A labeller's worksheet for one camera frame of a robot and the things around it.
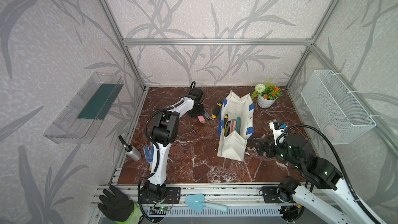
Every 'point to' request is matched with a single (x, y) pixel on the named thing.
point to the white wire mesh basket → (338, 113)
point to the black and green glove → (120, 209)
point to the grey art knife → (206, 114)
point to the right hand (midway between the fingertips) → (259, 137)
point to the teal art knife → (238, 125)
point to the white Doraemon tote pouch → (235, 146)
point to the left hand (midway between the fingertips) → (200, 113)
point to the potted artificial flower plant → (266, 95)
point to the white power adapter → (276, 132)
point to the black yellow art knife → (225, 121)
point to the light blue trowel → (197, 202)
